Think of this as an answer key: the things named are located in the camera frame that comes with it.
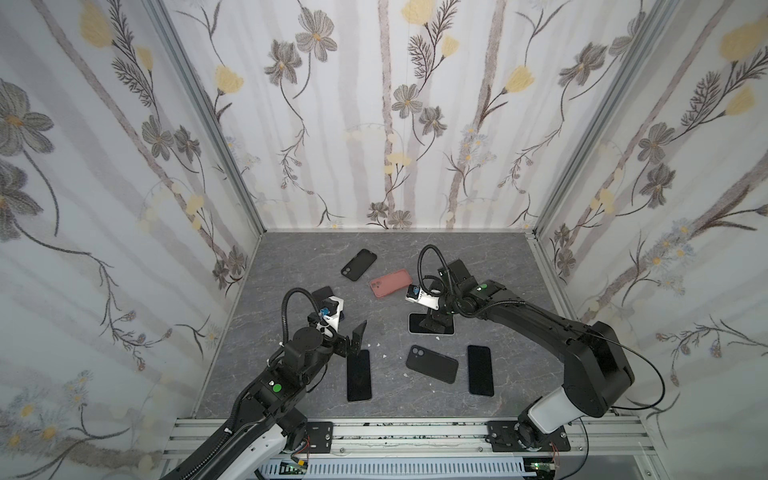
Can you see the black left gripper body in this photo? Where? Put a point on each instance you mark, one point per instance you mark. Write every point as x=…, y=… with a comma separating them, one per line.
x=339, y=346

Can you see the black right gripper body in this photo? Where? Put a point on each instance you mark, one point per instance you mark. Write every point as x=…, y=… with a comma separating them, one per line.
x=441, y=306

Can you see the purple-edged phone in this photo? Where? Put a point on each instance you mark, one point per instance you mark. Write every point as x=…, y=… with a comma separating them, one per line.
x=417, y=324
x=358, y=377

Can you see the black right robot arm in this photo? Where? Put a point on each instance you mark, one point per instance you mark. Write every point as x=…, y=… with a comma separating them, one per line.
x=596, y=371

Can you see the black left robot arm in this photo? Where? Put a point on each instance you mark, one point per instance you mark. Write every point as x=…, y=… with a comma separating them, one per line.
x=264, y=419

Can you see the large black phone case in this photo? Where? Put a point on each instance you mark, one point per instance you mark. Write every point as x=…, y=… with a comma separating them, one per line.
x=432, y=364

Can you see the blue-edged phone far left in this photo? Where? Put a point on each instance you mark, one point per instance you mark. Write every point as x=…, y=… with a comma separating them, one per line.
x=322, y=293

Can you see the blue-edged phone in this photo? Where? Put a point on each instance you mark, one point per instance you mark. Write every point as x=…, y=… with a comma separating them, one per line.
x=480, y=373
x=322, y=293

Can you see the pink phone case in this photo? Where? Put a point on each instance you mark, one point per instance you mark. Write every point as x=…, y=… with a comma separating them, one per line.
x=390, y=283

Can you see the small black phone case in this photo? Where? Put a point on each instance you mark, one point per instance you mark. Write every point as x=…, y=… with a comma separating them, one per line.
x=358, y=265

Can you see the blue-edged phone front right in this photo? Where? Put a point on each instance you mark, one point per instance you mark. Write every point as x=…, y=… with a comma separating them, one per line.
x=480, y=373

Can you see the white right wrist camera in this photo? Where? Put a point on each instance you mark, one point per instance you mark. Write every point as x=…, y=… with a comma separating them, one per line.
x=416, y=295

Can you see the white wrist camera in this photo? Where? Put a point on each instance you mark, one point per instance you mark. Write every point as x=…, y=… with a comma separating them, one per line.
x=331, y=312
x=416, y=295

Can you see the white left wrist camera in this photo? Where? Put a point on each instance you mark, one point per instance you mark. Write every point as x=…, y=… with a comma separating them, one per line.
x=331, y=312

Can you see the white slotted cable duct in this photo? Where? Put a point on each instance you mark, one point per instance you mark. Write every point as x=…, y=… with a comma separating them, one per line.
x=400, y=468

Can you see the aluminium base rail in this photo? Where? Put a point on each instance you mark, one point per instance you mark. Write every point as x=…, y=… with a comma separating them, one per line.
x=614, y=447

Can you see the right corner aluminium post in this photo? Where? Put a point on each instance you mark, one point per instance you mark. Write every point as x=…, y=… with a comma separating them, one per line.
x=628, y=71

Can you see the corner aluminium post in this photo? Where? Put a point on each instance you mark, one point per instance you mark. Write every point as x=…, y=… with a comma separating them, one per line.
x=628, y=71
x=170, y=40

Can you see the left corner aluminium post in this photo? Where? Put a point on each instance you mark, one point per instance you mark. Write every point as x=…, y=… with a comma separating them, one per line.
x=170, y=40

